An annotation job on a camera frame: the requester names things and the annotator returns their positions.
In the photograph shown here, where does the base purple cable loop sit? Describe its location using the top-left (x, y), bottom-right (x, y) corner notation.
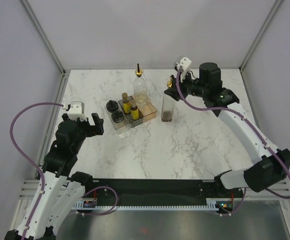
top-left (76, 186), bottom-right (119, 218)

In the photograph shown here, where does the black cap shaker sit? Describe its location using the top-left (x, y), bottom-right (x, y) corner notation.
top-left (106, 100), bottom-right (119, 113)
top-left (111, 110), bottom-right (124, 124)

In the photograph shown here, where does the dark sauce glass bottle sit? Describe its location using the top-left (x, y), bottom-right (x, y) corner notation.
top-left (161, 91), bottom-right (175, 122)

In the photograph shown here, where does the yellow label bottle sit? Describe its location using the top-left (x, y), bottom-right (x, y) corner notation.
top-left (130, 100), bottom-right (139, 121)
top-left (122, 92), bottom-right (131, 114)

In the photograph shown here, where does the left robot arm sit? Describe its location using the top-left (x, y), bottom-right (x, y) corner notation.
top-left (5, 113), bottom-right (104, 240)

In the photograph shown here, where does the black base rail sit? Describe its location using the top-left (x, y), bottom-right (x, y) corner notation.
top-left (83, 178), bottom-right (243, 206)

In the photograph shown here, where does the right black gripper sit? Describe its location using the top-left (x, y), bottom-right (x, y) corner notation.
top-left (165, 69), bottom-right (208, 101)

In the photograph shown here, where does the white cable duct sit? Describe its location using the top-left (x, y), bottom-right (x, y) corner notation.
top-left (72, 199), bottom-right (232, 211)

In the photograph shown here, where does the left aluminium frame post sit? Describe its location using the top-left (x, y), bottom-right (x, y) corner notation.
top-left (19, 0), bottom-right (66, 76)

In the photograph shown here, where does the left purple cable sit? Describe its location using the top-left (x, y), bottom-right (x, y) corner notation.
top-left (9, 101), bottom-right (65, 240)

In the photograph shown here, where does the clear square oil bottle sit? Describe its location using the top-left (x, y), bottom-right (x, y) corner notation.
top-left (133, 63), bottom-right (148, 108)

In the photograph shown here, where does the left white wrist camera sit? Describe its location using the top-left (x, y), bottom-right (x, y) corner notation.
top-left (62, 101), bottom-right (87, 122)

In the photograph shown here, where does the clear plastic bin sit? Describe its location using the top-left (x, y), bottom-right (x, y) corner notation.
top-left (105, 106), bottom-right (129, 132)

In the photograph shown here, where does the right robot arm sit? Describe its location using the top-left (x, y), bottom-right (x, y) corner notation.
top-left (164, 57), bottom-right (290, 197)

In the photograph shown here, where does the right aluminium frame post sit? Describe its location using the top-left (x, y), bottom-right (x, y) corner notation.
top-left (238, 0), bottom-right (284, 73)

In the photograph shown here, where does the orange plastic bin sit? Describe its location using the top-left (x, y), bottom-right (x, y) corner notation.
top-left (131, 94), bottom-right (157, 122)

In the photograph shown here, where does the grey plastic bin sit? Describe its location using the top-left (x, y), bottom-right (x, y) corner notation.
top-left (118, 99), bottom-right (143, 128)

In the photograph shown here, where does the aluminium frame post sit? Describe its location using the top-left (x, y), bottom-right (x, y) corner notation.
top-left (19, 0), bottom-right (66, 76)
top-left (238, 0), bottom-right (284, 73)

